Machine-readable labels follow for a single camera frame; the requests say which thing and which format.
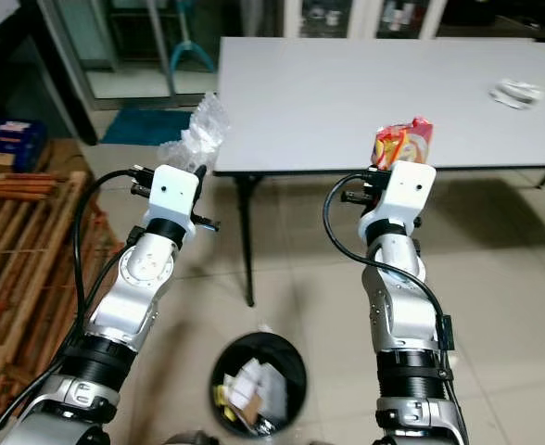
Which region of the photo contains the red yellow snack packet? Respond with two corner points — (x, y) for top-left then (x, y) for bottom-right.
(373, 116), (435, 171)

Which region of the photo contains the clear plastic wrapper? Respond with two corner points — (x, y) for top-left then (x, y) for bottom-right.
(158, 92), (233, 173)

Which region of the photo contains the black round rubbish bin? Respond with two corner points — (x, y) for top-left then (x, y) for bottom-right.
(209, 331), (309, 439)

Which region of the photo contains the white paper trash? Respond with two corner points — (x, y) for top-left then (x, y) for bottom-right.
(230, 359), (271, 414)

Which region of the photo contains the yellow trash piece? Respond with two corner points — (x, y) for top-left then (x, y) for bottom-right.
(213, 384), (234, 415)

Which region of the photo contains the teal floor mat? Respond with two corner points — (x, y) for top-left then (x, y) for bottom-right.
(100, 108), (196, 147)

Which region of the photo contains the grey framed glass door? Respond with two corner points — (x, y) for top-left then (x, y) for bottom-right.
(35, 0), (223, 102)

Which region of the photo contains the blue box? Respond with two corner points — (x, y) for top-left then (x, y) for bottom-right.
(0, 118), (47, 173)

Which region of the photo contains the brown wooden slat rack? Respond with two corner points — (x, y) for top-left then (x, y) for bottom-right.
(0, 167), (118, 415)

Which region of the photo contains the teal metal stand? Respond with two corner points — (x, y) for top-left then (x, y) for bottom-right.
(168, 0), (217, 74)

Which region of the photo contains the crumpled white wrapper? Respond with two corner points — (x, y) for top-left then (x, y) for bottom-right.
(490, 78), (545, 111)

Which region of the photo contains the white glass door cabinet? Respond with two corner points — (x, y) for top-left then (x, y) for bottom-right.
(282, 0), (446, 40)

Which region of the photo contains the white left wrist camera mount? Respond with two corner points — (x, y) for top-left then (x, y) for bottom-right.
(143, 165), (200, 226)

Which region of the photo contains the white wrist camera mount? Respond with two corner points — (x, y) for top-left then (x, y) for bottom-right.
(358, 159), (438, 234)
(143, 165), (200, 226)

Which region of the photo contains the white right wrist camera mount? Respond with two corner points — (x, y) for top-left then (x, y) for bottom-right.
(358, 159), (438, 234)

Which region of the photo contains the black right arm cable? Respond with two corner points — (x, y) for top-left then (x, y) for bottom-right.
(321, 171), (456, 353)

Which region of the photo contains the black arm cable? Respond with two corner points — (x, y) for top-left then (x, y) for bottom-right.
(0, 167), (155, 445)
(321, 171), (456, 353)

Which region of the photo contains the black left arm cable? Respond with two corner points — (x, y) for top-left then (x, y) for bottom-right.
(0, 167), (155, 445)

